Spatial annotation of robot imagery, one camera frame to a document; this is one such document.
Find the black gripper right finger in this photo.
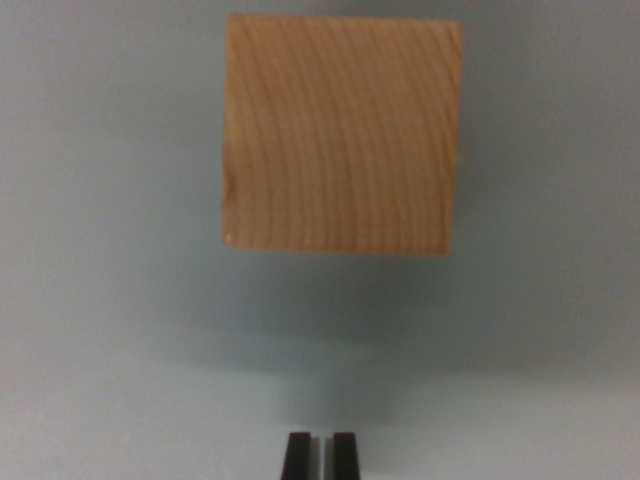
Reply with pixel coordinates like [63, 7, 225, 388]
[324, 432, 363, 480]

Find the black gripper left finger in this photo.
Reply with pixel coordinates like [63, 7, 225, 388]
[281, 431, 322, 480]

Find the wooden cube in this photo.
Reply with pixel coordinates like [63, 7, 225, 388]
[220, 13, 465, 258]

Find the white plastic tray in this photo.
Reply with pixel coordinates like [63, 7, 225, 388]
[0, 0, 640, 480]

